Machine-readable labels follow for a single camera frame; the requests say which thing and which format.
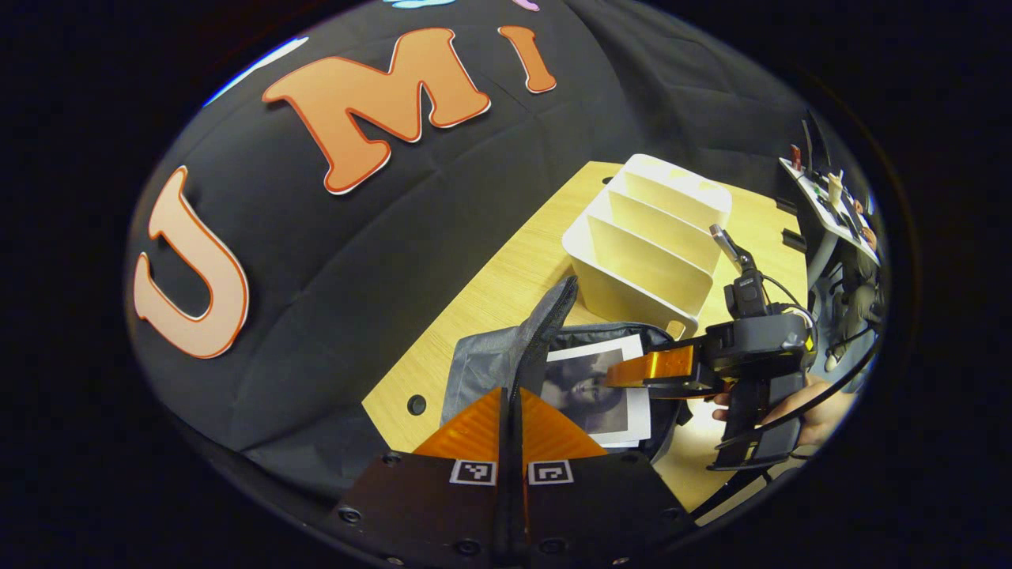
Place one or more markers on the grey schoolbag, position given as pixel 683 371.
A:
pixel 490 363

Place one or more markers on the white cluttered table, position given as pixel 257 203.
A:
pixel 822 197

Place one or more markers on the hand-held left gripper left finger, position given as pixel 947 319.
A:
pixel 419 506

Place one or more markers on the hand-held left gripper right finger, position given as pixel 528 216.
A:
pixel 601 506

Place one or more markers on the white bookshelf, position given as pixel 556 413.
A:
pixel 656 261

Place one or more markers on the black backdrop cloth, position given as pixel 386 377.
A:
pixel 316 261

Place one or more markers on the white portrait cover book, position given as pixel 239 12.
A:
pixel 593 395

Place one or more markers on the black table clamp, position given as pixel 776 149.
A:
pixel 793 239

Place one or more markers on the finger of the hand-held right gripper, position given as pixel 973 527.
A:
pixel 684 389
pixel 656 366

